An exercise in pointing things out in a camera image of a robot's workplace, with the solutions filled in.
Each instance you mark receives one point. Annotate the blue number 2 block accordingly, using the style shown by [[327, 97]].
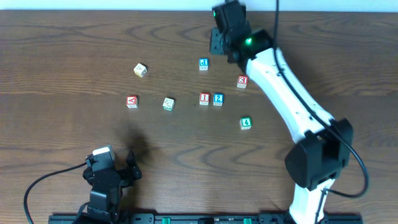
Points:
[[218, 99]]

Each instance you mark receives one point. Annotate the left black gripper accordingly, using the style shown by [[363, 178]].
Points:
[[127, 173]]

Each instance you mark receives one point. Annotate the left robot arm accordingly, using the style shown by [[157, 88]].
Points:
[[104, 203]]

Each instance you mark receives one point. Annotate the blue letter P block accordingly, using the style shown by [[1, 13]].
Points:
[[203, 64]]

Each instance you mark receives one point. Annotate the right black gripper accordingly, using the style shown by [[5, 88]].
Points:
[[216, 42]]

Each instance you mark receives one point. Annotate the green picture wooden block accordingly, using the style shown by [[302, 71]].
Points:
[[168, 104]]

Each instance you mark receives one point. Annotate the red number 3 block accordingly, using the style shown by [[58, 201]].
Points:
[[242, 81]]

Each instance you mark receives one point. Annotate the green number 4 block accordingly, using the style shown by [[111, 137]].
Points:
[[245, 123]]

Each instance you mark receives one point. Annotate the black mounting rail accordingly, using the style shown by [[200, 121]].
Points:
[[262, 218]]

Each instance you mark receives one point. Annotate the red letter A block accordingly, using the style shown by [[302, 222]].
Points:
[[131, 101]]

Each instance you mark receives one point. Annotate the red letter I block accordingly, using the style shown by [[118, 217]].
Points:
[[204, 99]]

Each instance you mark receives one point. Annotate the yellow cream wooden block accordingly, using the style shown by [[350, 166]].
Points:
[[140, 70]]

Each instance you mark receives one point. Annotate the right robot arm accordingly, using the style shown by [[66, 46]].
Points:
[[322, 143]]

